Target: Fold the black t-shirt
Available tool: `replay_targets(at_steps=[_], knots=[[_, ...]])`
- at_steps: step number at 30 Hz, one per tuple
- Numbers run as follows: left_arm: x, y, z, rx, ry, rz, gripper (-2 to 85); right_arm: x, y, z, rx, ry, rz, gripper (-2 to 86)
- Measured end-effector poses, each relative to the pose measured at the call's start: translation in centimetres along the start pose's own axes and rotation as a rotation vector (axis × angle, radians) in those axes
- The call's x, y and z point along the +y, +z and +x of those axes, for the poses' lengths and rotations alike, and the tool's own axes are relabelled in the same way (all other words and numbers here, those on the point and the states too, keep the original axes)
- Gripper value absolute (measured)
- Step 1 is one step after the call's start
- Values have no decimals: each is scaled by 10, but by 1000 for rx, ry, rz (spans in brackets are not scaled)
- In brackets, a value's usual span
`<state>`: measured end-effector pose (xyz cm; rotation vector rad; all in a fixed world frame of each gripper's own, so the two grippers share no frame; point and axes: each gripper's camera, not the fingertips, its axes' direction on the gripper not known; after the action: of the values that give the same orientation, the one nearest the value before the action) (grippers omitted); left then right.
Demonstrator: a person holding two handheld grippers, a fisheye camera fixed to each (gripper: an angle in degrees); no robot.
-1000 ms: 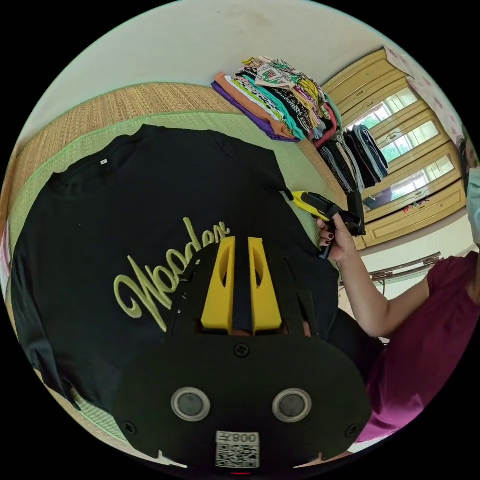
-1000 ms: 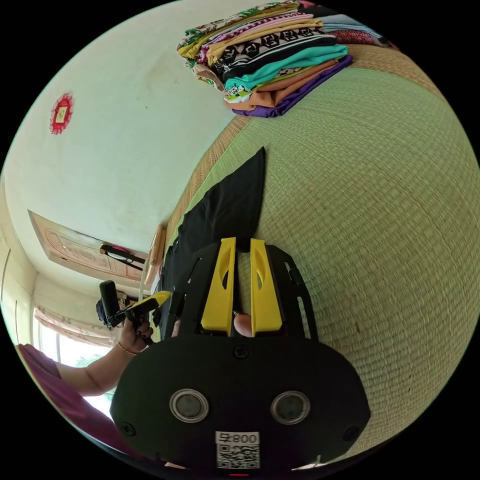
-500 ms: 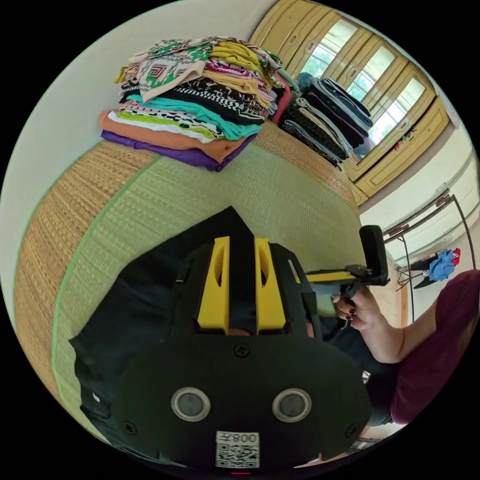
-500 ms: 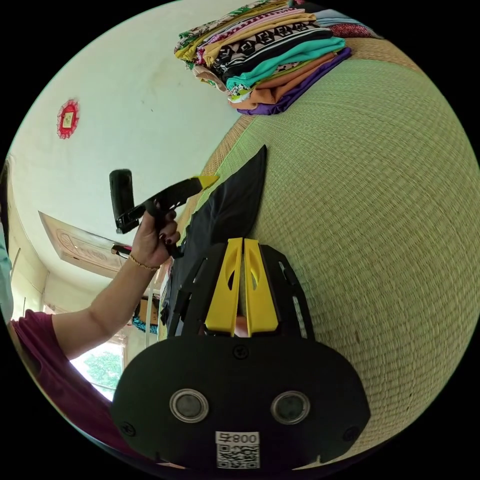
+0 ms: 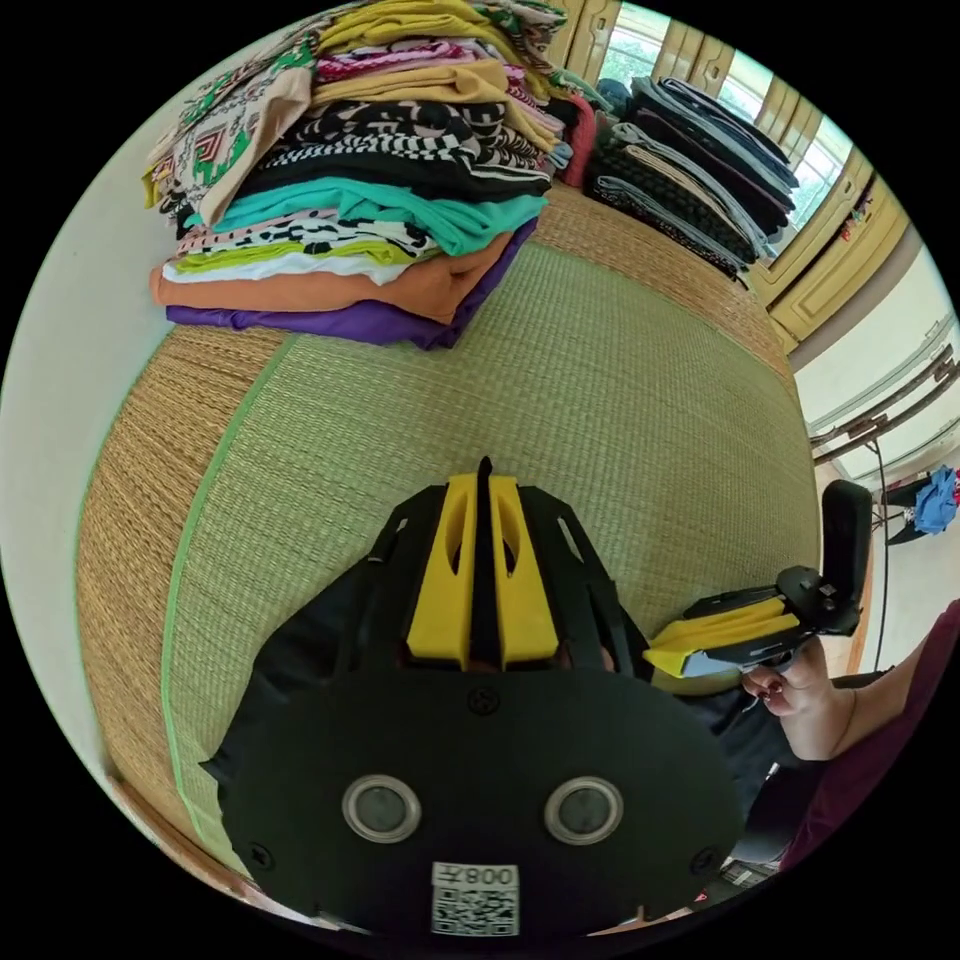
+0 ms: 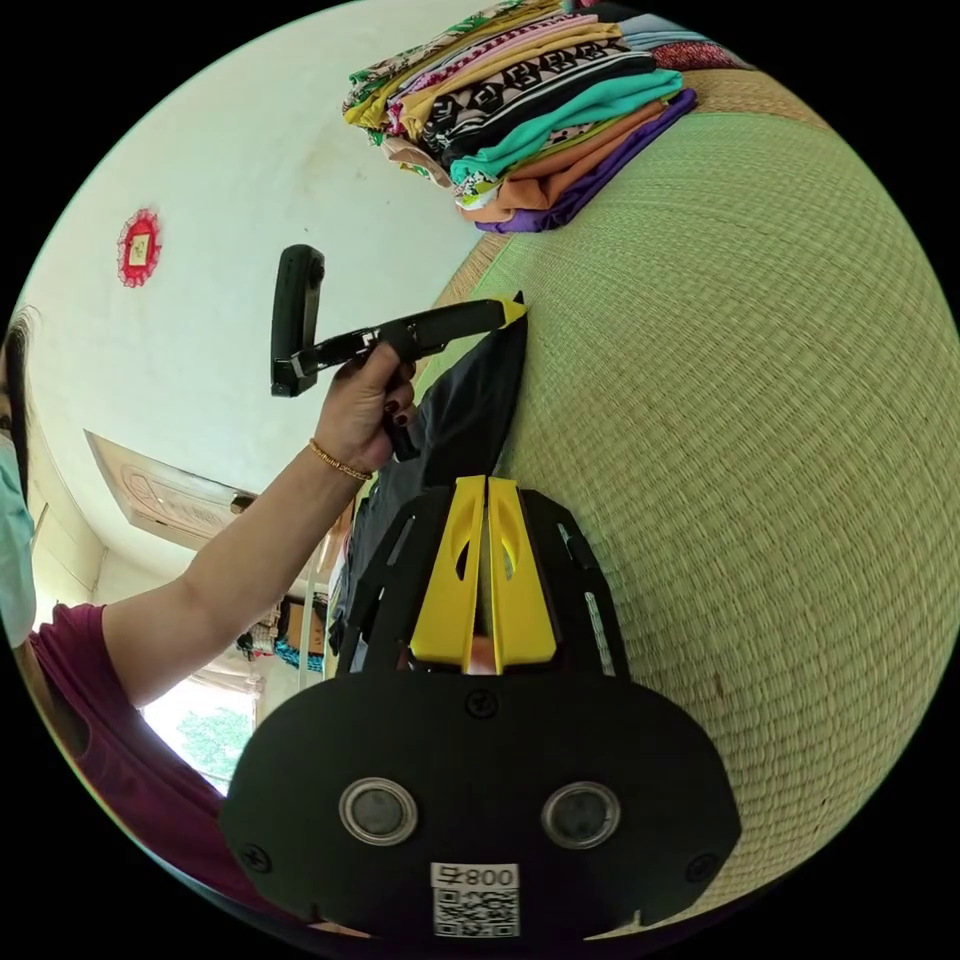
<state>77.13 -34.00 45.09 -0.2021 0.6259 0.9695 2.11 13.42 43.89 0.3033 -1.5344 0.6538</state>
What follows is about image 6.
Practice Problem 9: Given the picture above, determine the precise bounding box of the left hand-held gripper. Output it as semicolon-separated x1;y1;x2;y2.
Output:
293;290;530;463

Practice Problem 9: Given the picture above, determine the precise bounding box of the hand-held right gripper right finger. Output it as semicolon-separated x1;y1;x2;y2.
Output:
487;475;559;670

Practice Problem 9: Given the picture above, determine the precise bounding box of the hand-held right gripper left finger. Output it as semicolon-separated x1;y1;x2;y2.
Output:
410;475;487;670

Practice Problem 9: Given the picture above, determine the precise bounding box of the black t-shirt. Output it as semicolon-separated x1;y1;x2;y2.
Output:
326;308;531;676

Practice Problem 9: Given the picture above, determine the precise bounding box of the person's left forearm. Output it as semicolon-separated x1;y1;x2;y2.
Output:
100;440;374;708

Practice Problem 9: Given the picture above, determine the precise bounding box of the person's left hand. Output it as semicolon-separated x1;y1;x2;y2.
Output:
309;344;418;479

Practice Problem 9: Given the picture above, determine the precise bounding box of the pile of clothes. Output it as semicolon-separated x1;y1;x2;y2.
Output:
342;0;700;236

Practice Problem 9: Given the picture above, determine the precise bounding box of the bed with woven mat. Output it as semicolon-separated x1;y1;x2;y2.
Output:
414;65;959;922

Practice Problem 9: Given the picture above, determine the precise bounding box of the window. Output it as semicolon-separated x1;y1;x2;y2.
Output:
140;677;261;798

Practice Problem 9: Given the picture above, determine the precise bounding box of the wooden door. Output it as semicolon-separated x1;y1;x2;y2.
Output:
83;428;261;554

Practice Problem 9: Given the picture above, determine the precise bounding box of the person's body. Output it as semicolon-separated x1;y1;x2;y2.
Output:
0;303;331;935

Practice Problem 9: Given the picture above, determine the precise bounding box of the red round wall ornament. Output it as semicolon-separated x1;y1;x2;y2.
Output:
115;207;164;289

